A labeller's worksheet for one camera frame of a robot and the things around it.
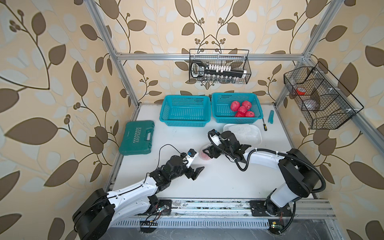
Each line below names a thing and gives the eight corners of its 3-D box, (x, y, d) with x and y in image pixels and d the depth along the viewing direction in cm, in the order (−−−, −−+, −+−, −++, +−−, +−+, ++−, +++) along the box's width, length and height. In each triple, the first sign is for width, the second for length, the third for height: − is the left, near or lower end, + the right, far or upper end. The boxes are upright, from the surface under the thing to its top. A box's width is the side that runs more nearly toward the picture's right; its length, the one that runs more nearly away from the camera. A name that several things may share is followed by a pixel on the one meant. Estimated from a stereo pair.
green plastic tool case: (119, 155, 96) (115, 150, 91) (129, 125, 111) (126, 120, 106) (149, 155, 96) (147, 150, 91) (156, 125, 111) (154, 120, 106)
